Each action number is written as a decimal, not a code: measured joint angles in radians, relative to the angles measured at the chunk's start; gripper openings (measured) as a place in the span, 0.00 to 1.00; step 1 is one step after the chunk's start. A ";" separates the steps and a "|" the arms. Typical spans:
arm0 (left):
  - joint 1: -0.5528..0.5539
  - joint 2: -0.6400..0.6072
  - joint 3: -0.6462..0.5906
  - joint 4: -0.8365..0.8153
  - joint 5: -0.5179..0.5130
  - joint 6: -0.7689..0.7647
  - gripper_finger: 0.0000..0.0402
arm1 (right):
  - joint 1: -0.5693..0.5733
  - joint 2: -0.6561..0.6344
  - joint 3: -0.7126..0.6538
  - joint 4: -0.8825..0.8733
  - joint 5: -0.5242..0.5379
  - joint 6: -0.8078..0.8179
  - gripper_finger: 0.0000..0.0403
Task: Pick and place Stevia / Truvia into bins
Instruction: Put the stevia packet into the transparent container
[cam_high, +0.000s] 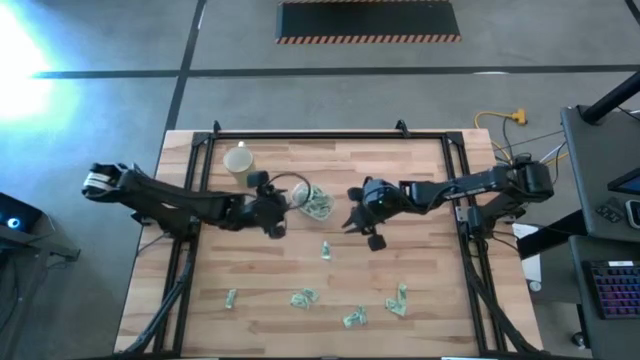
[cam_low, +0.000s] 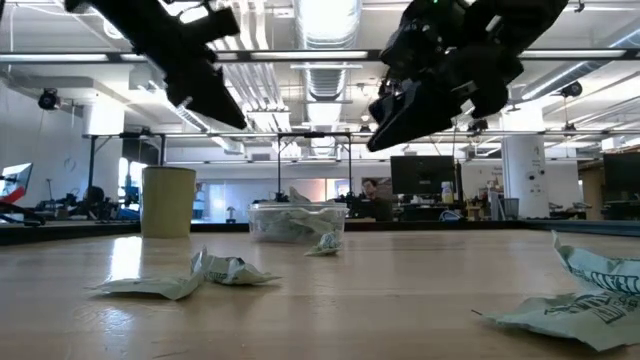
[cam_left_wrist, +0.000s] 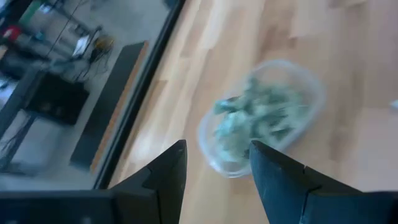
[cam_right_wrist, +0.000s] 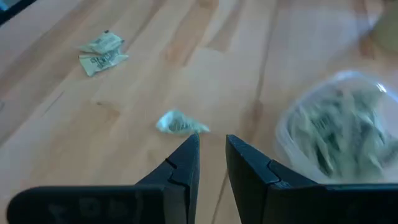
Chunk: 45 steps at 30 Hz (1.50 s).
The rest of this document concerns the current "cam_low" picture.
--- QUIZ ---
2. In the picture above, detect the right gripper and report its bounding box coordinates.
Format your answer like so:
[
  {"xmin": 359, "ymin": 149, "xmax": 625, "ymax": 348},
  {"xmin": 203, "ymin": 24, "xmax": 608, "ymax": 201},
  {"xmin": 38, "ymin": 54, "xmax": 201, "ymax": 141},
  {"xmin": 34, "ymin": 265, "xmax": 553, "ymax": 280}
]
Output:
[{"xmin": 366, "ymin": 0, "xmax": 526, "ymax": 153}]

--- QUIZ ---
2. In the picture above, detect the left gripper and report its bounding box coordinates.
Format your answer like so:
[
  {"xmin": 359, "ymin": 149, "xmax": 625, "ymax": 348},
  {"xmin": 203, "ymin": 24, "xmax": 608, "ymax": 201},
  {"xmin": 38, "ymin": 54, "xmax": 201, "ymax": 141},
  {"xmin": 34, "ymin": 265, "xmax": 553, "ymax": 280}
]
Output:
[{"xmin": 92, "ymin": 0, "xmax": 249, "ymax": 131}]

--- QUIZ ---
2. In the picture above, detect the black monitor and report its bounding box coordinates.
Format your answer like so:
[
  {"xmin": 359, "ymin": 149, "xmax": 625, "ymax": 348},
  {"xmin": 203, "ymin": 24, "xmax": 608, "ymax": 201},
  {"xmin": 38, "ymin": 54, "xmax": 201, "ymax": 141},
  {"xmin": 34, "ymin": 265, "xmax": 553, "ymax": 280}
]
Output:
[{"xmin": 389, "ymin": 155, "xmax": 458, "ymax": 197}]

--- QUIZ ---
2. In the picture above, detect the person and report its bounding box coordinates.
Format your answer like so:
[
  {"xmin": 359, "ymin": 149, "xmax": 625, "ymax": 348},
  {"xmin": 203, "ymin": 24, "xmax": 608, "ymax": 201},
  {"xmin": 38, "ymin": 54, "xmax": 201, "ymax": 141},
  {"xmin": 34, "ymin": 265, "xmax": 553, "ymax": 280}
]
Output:
[{"xmin": 361, "ymin": 177, "xmax": 395, "ymax": 223}]

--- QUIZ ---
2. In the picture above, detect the black overhead rig beam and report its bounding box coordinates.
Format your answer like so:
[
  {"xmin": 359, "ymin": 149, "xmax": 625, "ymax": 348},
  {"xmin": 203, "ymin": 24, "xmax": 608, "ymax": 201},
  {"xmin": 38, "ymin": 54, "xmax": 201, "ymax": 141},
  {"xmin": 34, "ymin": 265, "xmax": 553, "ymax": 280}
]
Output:
[{"xmin": 0, "ymin": 48, "xmax": 640, "ymax": 64}]

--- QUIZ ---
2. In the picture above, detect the beige mug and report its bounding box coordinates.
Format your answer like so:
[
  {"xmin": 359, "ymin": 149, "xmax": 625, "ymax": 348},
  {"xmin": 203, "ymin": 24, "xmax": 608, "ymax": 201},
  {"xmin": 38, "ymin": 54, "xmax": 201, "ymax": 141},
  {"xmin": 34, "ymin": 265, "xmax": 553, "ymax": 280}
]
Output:
[{"xmin": 140, "ymin": 165, "xmax": 198, "ymax": 239}]

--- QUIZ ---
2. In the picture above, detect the clear plastic bin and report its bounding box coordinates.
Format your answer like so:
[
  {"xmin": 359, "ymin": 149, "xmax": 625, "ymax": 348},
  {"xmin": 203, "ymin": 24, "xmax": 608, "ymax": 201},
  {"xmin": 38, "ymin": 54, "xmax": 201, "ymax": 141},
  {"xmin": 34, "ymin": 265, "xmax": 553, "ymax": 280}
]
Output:
[{"xmin": 247, "ymin": 199, "xmax": 350, "ymax": 245}]

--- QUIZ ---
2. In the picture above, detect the white round column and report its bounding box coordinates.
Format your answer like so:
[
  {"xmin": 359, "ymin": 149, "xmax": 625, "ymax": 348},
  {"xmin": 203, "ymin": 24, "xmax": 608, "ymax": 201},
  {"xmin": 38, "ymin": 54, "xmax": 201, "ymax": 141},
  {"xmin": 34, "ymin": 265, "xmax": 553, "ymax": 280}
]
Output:
[{"xmin": 500, "ymin": 133, "xmax": 552, "ymax": 219}]

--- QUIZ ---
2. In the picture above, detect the monitor with red picture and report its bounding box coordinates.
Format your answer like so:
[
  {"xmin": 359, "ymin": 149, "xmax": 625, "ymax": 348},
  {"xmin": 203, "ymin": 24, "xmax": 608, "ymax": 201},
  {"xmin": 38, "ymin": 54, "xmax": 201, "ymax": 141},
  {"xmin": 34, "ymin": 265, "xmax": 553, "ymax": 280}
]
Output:
[{"xmin": 0, "ymin": 161, "xmax": 34, "ymax": 204}]

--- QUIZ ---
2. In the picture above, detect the dark monitor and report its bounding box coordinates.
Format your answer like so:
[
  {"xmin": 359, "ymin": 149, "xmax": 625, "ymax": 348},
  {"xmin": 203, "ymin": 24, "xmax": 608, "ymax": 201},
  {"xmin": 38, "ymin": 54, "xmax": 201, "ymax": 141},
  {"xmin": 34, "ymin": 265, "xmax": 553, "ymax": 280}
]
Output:
[{"xmin": 601, "ymin": 150, "xmax": 640, "ymax": 204}]

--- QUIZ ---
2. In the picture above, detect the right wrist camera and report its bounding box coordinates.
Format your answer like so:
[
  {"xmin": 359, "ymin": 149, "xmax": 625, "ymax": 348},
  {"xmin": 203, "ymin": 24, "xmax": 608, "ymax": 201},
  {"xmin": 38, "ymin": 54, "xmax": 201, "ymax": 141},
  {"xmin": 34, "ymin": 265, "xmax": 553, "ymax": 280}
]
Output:
[{"xmin": 379, "ymin": 17, "xmax": 432, "ymax": 85}]

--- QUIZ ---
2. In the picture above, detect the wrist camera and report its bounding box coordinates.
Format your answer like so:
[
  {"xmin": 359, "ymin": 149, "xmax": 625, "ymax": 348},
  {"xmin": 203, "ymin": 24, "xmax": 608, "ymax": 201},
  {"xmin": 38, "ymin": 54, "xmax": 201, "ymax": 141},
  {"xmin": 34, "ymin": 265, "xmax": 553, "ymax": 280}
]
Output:
[
  {"xmin": 180, "ymin": 5, "xmax": 242, "ymax": 46},
  {"xmin": 379, "ymin": 17, "xmax": 432, "ymax": 85}
]

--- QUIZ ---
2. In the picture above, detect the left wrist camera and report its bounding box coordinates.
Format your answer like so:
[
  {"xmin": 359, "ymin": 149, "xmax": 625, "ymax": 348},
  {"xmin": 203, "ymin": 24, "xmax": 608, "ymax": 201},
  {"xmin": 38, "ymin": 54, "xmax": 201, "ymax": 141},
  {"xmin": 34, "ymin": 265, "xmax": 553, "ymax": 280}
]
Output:
[{"xmin": 180, "ymin": 5, "xmax": 242, "ymax": 46}]

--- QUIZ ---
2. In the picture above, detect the black station frame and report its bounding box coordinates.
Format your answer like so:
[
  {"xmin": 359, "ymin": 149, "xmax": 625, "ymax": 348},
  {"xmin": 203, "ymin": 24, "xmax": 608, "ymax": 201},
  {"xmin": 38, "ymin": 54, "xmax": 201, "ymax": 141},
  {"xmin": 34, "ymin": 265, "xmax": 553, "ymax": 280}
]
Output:
[
  {"xmin": 276, "ymin": 131, "xmax": 354, "ymax": 202},
  {"xmin": 82, "ymin": 130, "xmax": 167, "ymax": 202}
]

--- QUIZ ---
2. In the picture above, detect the silver ventilation duct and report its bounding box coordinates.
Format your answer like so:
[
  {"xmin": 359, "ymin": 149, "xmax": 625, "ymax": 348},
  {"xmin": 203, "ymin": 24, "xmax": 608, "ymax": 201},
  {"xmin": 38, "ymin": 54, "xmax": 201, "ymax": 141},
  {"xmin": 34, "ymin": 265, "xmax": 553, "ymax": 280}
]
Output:
[{"xmin": 293, "ymin": 0, "xmax": 362, "ymax": 157}]

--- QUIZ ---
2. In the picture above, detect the black ceiling camera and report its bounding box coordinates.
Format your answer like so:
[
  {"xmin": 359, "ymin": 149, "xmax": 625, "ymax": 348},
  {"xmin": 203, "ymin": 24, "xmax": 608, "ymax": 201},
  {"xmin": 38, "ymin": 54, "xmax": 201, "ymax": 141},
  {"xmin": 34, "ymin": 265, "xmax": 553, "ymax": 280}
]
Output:
[
  {"xmin": 559, "ymin": 80, "xmax": 584, "ymax": 99},
  {"xmin": 37, "ymin": 87, "xmax": 63, "ymax": 112}
]

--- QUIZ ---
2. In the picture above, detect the black aluminium table frame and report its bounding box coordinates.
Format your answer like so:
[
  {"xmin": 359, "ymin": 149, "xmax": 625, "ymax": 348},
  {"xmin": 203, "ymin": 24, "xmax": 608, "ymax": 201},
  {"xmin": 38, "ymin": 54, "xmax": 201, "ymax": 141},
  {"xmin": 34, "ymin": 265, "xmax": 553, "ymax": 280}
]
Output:
[{"xmin": 0, "ymin": 218, "xmax": 640, "ymax": 247}]

